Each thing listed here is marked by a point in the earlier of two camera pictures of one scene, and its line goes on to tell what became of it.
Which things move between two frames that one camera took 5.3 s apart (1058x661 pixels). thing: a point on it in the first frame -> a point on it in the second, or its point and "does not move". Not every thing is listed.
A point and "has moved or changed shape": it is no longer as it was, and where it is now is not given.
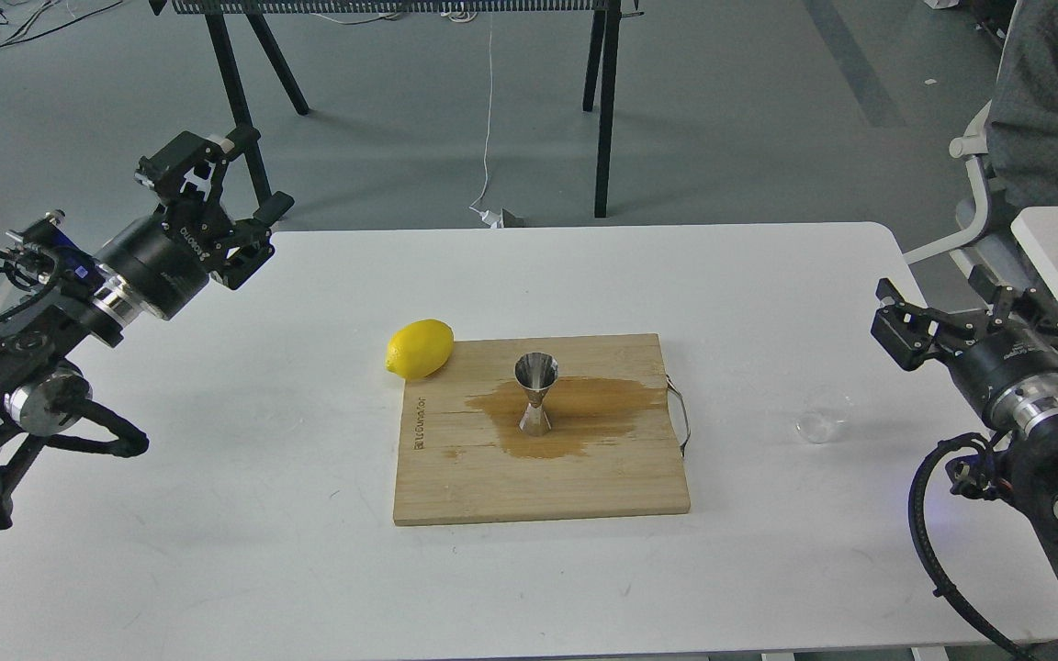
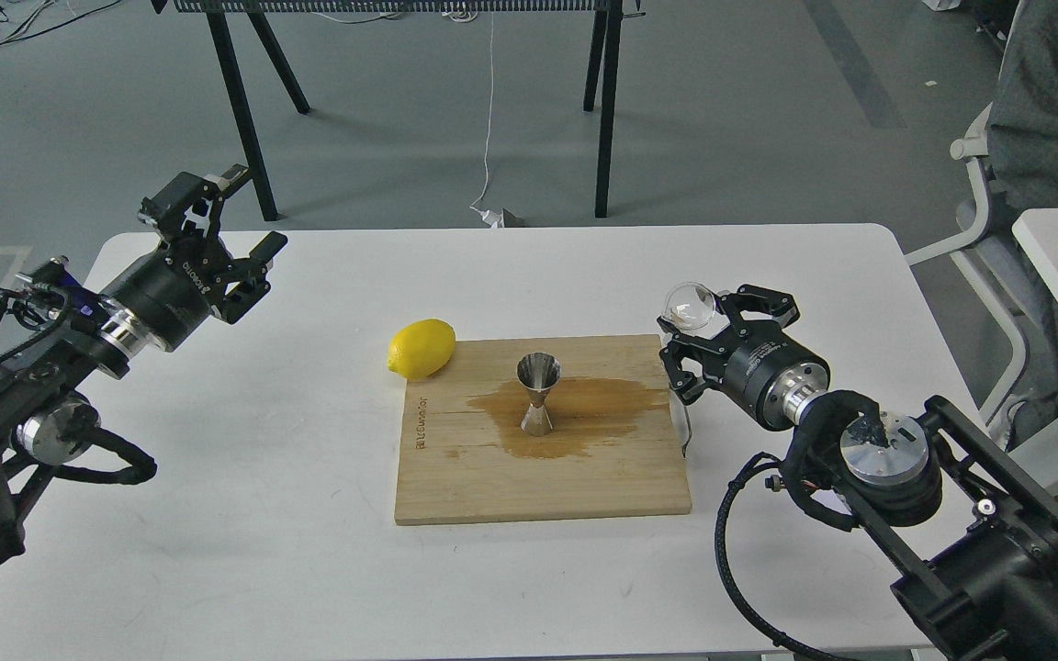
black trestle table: (602, 15) does not move
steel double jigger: (536, 372) does not move
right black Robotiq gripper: (1010, 375) -> (773, 375)
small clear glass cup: (821, 415) has moved or changed shape
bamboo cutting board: (613, 448) does not move
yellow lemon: (419, 349) does not move
